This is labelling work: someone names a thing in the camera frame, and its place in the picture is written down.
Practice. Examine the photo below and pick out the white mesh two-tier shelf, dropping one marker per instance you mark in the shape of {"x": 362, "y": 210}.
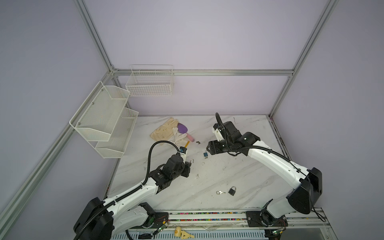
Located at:
{"x": 105, "y": 121}

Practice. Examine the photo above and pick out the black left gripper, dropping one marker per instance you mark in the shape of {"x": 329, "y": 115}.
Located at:
{"x": 186, "y": 166}

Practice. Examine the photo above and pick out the purple pink spatula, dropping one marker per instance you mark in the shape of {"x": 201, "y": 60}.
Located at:
{"x": 184, "y": 130}

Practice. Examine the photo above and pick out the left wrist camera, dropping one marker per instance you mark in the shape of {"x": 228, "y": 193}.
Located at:
{"x": 183, "y": 153}

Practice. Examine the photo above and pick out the white cloth glove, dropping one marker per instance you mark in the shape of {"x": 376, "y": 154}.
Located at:
{"x": 180, "y": 140}

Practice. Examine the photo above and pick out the beige work glove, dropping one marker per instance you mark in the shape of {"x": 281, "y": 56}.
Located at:
{"x": 165, "y": 131}

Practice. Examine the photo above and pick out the black padlock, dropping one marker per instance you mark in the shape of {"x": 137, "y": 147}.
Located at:
{"x": 232, "y": 191}

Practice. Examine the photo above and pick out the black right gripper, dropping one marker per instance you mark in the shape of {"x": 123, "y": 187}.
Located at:
{"x": 212, "y": 148}

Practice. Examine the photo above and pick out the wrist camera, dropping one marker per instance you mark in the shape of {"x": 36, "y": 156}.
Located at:
{"x": 183, "y": 153}
{"x": 217, "y": 132}

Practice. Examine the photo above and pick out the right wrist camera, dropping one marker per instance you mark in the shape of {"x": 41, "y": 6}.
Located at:
{"x": 217, "y": 132}

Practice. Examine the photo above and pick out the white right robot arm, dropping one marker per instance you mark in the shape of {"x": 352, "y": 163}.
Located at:
{"x": 306, "y": 184}

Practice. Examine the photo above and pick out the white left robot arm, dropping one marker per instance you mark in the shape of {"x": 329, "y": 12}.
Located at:
{"x": 103, "y": 219}

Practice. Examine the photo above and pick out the white wire basket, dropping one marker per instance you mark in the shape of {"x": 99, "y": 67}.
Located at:
{"x": 151, "y": 81}

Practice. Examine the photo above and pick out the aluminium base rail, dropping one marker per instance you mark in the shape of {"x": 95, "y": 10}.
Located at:
{"x": 232, "y": 225}

